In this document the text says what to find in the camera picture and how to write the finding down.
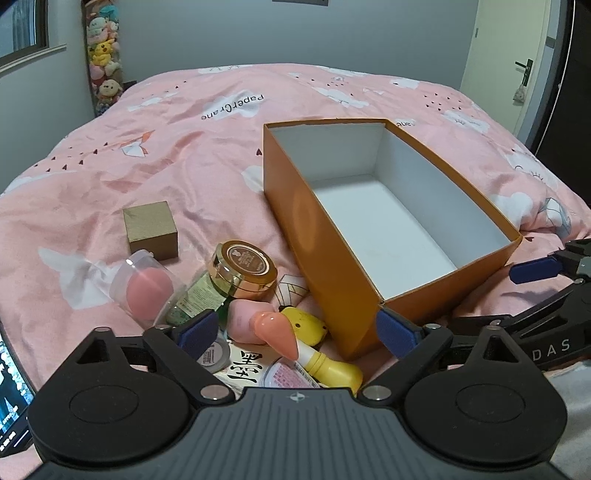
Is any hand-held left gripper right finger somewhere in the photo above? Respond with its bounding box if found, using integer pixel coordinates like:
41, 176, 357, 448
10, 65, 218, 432
362, 309, 529, 408

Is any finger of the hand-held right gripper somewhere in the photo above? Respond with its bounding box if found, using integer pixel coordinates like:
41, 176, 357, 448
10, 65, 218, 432
510, 239, 591, 283
450, 279, 591, 342

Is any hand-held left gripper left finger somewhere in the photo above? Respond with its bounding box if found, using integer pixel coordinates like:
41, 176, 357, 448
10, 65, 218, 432
68, 310, 236, 403

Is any small white labelled jar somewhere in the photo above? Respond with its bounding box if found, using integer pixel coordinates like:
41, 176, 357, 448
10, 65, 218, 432
199, 335, 232, 374

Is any green glass bottle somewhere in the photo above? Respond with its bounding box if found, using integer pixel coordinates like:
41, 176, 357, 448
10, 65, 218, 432
165, 270, 232, 328

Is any clear case with pink sponge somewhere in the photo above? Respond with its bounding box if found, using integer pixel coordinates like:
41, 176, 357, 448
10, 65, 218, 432
90, 250, 188, 330

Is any yellow plastic bottle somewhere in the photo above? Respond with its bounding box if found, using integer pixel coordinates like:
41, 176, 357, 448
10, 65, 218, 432
295, 339, 364, 393

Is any gold-lidded amber jar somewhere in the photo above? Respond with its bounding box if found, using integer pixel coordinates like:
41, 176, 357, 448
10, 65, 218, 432
210, 240, 279, 301

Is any round tin with pink label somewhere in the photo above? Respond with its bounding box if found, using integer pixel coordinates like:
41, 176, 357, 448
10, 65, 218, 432
256, 357, 321, 389

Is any orange cardboard box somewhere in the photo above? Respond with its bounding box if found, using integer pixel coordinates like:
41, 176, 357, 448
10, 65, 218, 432
262, 118, 524, 361

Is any white calligraphy card box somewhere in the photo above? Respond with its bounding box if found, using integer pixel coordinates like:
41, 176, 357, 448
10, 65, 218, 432
217, 344, 278, 395

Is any gold cube box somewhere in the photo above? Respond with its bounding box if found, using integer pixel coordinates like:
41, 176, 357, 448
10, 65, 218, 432
122, 201, 179, 259

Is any pink printed blanket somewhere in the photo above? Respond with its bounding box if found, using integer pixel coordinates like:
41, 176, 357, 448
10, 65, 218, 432
0, 64, 591, 462

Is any lit screen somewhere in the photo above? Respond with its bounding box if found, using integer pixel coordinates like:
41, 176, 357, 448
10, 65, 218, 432
0, 332, 38, 455

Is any white door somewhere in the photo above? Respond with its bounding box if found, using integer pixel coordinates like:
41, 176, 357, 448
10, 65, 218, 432
459, 0, 561, 139

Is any column of plush toys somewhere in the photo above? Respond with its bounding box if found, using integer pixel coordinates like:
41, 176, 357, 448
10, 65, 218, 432
82, 0, 125, 116

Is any window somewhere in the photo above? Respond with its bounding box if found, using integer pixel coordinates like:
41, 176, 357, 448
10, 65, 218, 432
0, 0, 68, 75

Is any black door handle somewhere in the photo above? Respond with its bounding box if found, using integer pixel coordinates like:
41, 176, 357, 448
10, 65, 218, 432
515, 59, 535, 88

